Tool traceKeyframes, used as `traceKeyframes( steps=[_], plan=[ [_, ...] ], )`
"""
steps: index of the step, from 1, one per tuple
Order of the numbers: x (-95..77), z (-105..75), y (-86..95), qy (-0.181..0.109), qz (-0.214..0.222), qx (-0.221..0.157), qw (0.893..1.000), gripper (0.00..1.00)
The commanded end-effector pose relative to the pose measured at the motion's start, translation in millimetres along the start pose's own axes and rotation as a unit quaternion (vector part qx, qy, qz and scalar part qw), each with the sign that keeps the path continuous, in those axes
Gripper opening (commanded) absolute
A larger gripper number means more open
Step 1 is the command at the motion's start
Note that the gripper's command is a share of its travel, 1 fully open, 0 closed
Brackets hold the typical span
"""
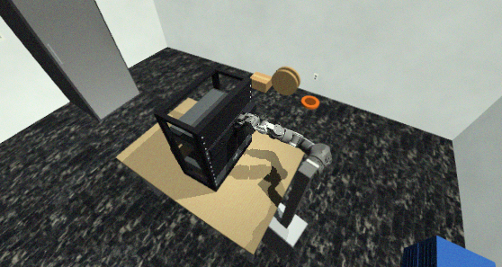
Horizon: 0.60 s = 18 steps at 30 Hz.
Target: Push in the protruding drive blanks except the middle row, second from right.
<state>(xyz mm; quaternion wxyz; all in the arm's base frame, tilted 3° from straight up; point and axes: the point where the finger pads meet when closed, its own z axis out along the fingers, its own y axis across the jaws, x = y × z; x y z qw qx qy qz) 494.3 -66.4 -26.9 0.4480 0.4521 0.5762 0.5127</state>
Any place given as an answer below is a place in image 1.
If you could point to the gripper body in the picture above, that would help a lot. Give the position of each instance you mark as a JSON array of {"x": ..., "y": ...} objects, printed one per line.
[{"x": 252, "y": 123}]

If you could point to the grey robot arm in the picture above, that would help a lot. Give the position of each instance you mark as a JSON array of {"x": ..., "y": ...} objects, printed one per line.
[{"x": 318, "y": 155}]

